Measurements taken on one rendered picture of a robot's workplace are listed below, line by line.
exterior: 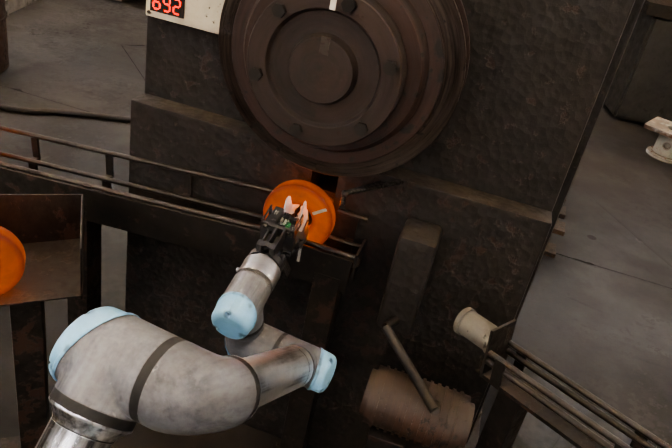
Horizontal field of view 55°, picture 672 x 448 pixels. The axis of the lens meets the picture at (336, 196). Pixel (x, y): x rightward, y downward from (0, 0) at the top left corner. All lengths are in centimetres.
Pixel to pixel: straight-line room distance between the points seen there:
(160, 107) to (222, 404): 84
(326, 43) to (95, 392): 64
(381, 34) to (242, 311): 52
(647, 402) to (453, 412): 126
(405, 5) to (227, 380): 66
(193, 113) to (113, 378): 78
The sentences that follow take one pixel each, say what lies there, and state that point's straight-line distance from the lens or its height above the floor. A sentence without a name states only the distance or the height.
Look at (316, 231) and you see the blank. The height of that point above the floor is 73.
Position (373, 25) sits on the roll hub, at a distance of 109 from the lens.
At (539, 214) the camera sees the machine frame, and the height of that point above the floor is 87.
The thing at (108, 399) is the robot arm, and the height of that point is 82.
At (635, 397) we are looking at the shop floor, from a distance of 253.
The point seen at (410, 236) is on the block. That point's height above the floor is 80.
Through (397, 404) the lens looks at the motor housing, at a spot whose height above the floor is 51.
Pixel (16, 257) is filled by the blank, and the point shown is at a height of 69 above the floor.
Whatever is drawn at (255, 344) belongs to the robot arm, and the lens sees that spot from 122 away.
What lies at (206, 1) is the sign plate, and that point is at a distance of 144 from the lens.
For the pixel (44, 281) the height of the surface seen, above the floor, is 60.
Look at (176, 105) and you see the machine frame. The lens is 154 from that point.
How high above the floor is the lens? 146
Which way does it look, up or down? 28 degrees down
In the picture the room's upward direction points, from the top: 12 degrees clockwise
